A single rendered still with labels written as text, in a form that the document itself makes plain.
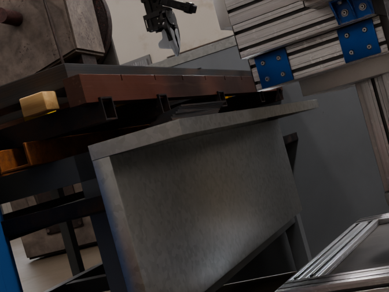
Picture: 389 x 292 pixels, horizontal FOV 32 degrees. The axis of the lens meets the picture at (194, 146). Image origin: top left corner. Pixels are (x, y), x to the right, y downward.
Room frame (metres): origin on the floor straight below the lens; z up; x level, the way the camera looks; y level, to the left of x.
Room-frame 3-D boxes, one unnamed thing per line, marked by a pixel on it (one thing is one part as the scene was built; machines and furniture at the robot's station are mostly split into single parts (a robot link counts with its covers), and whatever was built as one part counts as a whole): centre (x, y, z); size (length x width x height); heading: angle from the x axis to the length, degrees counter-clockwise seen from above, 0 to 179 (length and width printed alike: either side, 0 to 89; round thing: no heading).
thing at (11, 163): (2.17, 0.06, 0.70); 1.66 x 0.08 x 0.05; 158
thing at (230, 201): (1.90, -0.06, 0.47); 1.30 x 0.04 x 0.35; 158
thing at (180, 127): (1.87, -0.14, 0.66); 1.30 x 0.20 x 0.03; 158
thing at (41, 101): (1.40, 0.29, 0.79); 0.06 x 0.05 x 0.04; 68
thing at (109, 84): (2.10, -0.10, 0.80); 1.62 x 0.04 x 0.06; 158
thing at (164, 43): (2.13, 0.00, 0.97); 0.06 x 0.03 x 0.09; 68
